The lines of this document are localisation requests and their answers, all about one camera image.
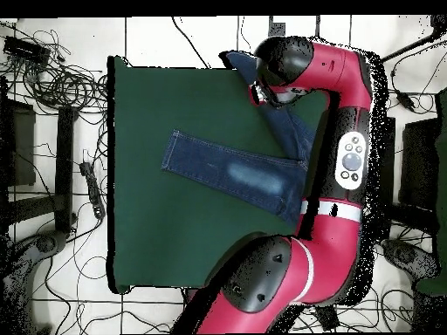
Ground blue denim jeans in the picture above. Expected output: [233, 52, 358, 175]
[160, 50, 317, 228]

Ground black power adapter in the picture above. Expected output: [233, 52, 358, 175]
[395, 89, 416, 113]

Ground black tripod leg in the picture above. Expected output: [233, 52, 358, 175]
[379, 15, 447, 64]

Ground dark green table cloth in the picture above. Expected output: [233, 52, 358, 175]
[106, 55, 333, 294]

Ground black power strip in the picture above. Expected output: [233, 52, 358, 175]
[79, 161, 107, 221]

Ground green cloth sheet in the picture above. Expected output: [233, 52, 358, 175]
[415, 88, 447, 297]

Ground black chair base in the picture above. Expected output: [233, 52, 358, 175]
[0, 229, 69, 334]
[380, 237, 440, 282]

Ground black oblong box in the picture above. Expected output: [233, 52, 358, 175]
[313, 304, 340, 332]

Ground grey square frame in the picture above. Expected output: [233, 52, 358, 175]
[267, 15, 320, 38]

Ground tangled black cables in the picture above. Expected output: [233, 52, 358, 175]
[0, 20, 109, 116]

